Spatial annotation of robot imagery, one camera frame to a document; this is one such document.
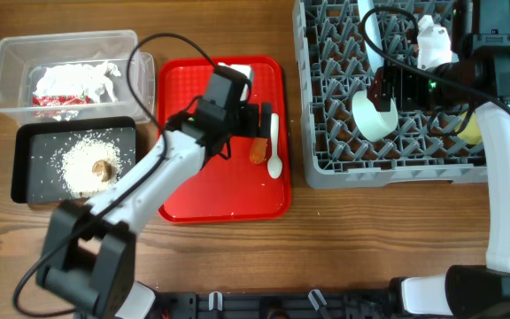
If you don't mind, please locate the orange carrot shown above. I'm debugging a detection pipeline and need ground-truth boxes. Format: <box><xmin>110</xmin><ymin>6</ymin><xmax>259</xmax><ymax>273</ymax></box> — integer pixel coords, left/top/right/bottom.
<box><xmin>250</xmin><ymin>137</ymin><xmax>267</xmax><ymax>165</ymax></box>

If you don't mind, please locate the light green bowl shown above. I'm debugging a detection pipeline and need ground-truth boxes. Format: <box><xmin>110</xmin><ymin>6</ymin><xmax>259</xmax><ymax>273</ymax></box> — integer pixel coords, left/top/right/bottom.
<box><xmin>352</xmin><ymin>90</ymin><xmax>398</xmax><ymax>142</ymax></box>

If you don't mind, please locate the large light blue plate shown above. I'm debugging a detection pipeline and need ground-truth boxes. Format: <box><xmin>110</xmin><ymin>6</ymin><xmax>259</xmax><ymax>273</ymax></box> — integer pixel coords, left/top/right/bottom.
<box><xmin>358</xmin><ymin>0</ymin><xmax>384</xmax><ymax>74</ymax></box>

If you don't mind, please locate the white spoon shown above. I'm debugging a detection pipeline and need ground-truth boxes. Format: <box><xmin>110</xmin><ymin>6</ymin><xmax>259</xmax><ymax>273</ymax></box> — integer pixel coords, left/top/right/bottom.
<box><xmin>267</xmin><ymin>113</ymin><xmax>282</xmax><ymax>179</ymax></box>

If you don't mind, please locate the yellow cup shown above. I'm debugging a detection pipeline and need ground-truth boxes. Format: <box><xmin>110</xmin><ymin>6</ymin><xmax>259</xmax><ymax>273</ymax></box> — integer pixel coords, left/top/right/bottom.
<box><xmin>454</xmin><ymin>113</ymin><xmax>483</xmax><ymax>145</ymax></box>

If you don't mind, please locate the brown mushroom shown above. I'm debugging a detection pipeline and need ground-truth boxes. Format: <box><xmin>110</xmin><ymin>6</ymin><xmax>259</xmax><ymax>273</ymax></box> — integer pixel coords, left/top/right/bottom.
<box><xmin>91</xmin><ymin>159</ymin><xmax>112</xmax><ymax>182</ymax></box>

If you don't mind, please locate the white tissue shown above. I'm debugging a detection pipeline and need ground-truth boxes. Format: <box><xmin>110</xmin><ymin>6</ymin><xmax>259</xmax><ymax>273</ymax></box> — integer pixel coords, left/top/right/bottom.
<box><xmin>34</xmin><ymin>61</ymin><xmax>121</xmax><ymax>103</ymax></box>

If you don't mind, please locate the white rice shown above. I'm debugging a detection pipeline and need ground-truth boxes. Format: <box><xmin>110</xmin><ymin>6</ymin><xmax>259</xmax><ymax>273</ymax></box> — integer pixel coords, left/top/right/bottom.
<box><xmin>58</xmin><ymin>137</ymin><xmax>123</xmax><ymax>198</ymax></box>

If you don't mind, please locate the red snack wrapper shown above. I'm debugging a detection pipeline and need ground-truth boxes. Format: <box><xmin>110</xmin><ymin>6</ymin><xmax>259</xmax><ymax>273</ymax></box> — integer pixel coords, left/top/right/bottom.
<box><xmin>32</xmin><ymin>96</ymin><xmax>92</xmax><ymax>107</ymax></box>

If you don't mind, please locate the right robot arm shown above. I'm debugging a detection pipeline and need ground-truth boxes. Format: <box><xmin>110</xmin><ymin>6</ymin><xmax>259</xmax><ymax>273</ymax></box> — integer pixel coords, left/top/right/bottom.
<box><xmin>367</xmin><ymin>1</ymin><xmax>510</xmax><ymax>318</ymax></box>

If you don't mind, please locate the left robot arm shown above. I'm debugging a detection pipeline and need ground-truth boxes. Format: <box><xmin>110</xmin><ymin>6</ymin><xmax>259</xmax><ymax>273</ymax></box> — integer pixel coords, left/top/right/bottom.
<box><xmin>30</xmin><ymin>63</ymin><xmax>269</xmax><ymax>318</ymax></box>

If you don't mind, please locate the grey dishwasher rack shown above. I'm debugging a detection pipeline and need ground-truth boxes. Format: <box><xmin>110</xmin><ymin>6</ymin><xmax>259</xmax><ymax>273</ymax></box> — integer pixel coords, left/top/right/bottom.
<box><xmin>293</xmin><ymin>0</ymin><xmax>487</xmax><ymax>189</ymax></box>

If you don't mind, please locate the red serving tray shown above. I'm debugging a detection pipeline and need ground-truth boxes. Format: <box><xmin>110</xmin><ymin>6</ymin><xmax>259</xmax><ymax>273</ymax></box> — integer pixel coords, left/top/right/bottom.
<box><xmin>157</xmin><ymin>55</ymin><xmax>291</xmax><ymax>224</ymax></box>

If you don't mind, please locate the clear plastic bin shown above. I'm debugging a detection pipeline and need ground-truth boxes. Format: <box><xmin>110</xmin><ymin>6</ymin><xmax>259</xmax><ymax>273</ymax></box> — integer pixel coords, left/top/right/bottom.
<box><xmin>0</xmin><ymin>30</ymin><xmax>155</xmax><ymax>125</ymax></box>

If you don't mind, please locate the black tray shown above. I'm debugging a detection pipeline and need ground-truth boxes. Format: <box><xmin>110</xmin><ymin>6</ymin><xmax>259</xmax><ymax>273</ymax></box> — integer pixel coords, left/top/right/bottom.
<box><xmin>11</xmin><ymin>116</ymin><xmax>137</xmax><ymax>205</ymax></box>

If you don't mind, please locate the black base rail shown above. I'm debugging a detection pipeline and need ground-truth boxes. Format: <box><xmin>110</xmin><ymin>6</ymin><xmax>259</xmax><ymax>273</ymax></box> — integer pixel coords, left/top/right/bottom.
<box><xmin>146</xmin><ymin>287</ymin><xmax>412</xmax><ymax>319</ymax></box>

